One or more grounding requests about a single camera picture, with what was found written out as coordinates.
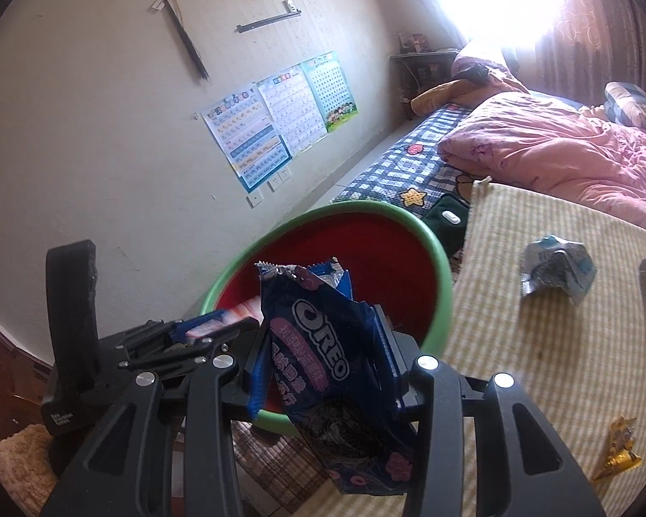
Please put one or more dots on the white and orange wall poster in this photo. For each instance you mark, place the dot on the white and orange wall poster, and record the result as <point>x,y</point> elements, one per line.
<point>293,107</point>

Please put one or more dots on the pink quilt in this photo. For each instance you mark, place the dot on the pink quilt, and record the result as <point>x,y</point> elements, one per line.
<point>560,151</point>

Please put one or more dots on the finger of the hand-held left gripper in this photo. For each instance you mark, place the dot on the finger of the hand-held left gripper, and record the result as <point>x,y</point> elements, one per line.
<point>156,331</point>
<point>204,347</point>

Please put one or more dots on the pink and white wrapper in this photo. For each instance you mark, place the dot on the pink and white wrapper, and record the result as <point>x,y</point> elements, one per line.
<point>220,326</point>

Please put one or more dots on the blue-framed wall poster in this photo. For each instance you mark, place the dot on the blue-framed wall poster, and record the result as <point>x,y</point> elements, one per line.
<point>247,140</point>

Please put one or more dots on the red basin with green rim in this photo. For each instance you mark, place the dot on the red basin with green rim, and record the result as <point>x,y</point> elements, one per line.
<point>355,258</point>

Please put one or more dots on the silver and blue wrapper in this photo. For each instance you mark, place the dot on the silver and blue wrapper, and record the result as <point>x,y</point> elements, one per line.
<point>557,269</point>

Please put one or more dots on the patterned brown curtain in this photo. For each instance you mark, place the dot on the patterned brown curtain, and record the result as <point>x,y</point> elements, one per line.
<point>608,21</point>

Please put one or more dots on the gold foil wrapper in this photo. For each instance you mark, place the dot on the gold foil wrapper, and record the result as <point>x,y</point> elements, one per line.
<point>619,452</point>

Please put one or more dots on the folded pink pillow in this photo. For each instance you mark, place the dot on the folded pink pillow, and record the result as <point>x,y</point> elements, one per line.
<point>482,62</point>

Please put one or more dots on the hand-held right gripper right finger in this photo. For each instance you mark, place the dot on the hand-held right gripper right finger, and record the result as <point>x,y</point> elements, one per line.
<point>393,355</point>

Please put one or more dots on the dark green cloth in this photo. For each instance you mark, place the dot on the dark green cloth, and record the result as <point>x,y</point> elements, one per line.
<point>447,237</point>

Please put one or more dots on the orange-brown blanket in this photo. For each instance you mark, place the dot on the orange-brown blanket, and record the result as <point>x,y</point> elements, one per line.
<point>441,94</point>

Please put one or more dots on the fluffy beige cloth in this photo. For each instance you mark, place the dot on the fluffy beige cloth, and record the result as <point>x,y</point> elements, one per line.
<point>16,468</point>

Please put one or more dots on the blue patterned pillow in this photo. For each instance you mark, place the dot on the blue patterned pillow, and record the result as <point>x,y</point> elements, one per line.
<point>627,102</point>

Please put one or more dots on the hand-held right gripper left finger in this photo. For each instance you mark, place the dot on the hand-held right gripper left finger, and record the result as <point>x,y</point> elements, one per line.
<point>255,388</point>

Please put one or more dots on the small boxes on nightstand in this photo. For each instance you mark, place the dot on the small boxes on nightstand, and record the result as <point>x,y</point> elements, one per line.
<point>413,42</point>

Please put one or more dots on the dark brown wooden furniture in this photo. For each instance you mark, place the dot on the dark brown wooden furniture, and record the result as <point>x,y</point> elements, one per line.
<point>5,366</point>

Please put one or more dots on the dark blue cookie packet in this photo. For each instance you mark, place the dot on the dark blue cookie packet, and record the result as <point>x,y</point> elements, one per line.
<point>323,344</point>

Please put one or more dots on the dark wooden nightstand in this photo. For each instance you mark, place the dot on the dark wooden nightstand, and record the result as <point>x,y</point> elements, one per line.
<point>414,75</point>

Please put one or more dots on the green-framed wall poster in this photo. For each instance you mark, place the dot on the green-framed wall poster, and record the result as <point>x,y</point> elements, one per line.
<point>331,91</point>

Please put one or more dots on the blue plaid bed sheet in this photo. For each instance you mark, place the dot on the blue plaid bed sheet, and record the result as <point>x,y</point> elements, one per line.
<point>398,161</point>

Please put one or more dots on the dark wall bracket rod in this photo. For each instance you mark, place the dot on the dark wall bracket rod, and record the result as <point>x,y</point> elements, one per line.
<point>186,37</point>
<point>269,17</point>

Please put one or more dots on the white wall socket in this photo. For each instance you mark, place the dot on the white wall socket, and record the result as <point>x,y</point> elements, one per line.
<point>285,174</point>
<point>255,199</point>
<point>275,183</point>

